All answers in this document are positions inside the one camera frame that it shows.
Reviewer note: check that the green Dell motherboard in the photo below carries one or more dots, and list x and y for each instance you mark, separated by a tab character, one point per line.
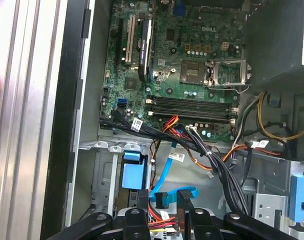
172	87

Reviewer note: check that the open grey PC case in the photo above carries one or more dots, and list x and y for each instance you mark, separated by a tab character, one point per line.
64	100

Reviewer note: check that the metal socket cover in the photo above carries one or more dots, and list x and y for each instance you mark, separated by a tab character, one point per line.
244	72

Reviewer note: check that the white expansion slot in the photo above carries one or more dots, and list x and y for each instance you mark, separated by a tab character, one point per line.
130	38

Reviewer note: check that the thin metal locking lever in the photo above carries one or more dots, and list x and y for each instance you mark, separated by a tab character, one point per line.
224	90

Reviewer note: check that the CPU socket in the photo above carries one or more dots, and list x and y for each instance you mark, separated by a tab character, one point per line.
192	71

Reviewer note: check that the black Nvidia graphics card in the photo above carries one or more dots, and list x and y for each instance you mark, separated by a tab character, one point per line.
144	50

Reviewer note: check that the black plastic shroud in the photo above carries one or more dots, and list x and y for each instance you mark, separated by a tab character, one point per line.
272	37

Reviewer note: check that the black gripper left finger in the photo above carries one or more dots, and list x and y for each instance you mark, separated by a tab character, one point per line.
137	225

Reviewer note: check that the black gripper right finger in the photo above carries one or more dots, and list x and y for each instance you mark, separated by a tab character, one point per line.
204	225

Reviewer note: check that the blue plastic drive carrier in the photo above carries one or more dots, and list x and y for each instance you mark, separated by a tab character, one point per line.
300	197

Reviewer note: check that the black RAM slot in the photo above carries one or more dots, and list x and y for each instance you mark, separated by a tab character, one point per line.
192	104
192	99
192	111
192	116

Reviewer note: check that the black expansion slot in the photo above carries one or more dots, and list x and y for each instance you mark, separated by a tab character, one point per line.
120	42

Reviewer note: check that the hard disk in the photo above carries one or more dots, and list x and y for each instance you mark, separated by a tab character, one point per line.
133	175

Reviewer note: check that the grey metal disk bay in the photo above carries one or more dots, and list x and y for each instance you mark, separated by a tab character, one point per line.
267	207
104	175

